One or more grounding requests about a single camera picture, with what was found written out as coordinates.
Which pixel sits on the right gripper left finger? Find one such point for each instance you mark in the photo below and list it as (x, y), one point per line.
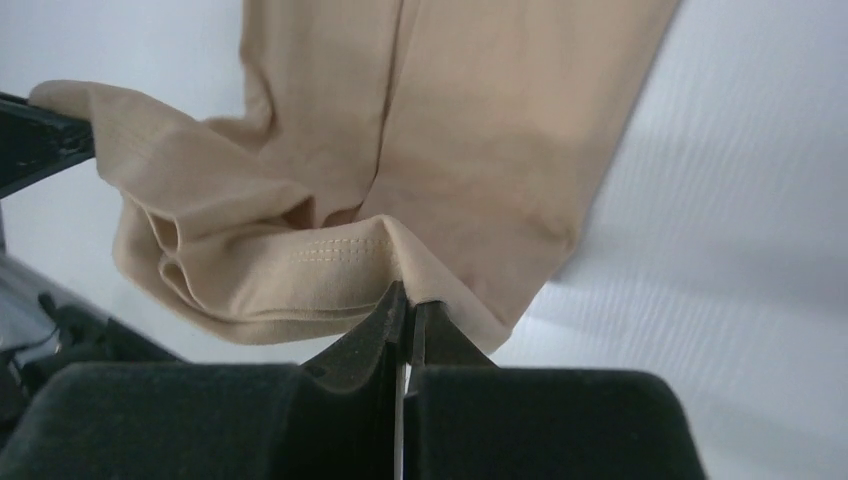
(332, 417)

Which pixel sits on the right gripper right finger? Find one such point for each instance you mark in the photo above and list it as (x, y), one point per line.
(467, 418)

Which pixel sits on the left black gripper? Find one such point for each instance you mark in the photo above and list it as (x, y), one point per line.
(37, 143)

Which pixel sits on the beige t shirt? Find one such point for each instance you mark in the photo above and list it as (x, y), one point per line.
(452, 146)

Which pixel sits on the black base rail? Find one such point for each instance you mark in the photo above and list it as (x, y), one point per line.
(45, 327)

